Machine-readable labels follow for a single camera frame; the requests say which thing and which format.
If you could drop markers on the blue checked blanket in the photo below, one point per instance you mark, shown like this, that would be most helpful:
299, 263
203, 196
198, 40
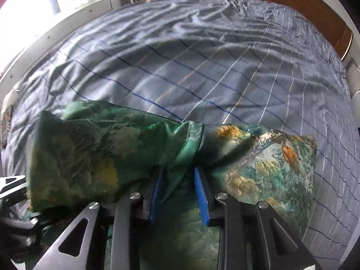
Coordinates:
197, 62

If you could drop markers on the white window cabinet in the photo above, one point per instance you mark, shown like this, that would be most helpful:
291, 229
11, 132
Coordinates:
70, 19

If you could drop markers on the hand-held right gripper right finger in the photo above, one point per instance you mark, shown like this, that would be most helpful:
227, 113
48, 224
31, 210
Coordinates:
201, 197

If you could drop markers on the green printed jacket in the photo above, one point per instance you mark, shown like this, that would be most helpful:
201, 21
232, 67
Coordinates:
98, 152

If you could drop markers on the white desk with drawers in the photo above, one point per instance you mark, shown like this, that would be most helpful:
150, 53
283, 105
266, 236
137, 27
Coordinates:
354, 73

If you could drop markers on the wooden headboard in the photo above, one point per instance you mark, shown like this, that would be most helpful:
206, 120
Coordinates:
309, 11

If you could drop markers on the white cloth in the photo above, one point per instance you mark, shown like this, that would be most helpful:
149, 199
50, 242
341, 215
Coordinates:
11, 96

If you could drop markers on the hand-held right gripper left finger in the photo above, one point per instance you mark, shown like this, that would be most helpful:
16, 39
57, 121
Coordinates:
156, 197

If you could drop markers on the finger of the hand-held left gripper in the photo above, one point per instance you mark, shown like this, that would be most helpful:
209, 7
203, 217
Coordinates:
12, 187

